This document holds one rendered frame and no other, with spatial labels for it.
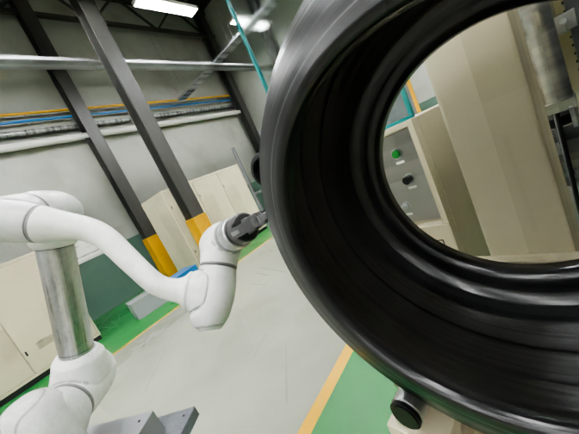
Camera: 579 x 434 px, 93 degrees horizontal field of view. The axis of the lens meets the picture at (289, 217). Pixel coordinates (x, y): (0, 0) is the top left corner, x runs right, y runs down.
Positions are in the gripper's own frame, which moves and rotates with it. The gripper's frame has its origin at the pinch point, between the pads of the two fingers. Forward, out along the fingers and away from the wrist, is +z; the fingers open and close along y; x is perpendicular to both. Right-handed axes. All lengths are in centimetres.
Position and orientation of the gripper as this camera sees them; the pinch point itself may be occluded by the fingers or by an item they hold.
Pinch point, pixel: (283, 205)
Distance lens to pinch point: 55.0
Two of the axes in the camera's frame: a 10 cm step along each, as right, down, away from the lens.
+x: 5.0, 8.6, 0.5
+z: 5.7, -2.8, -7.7
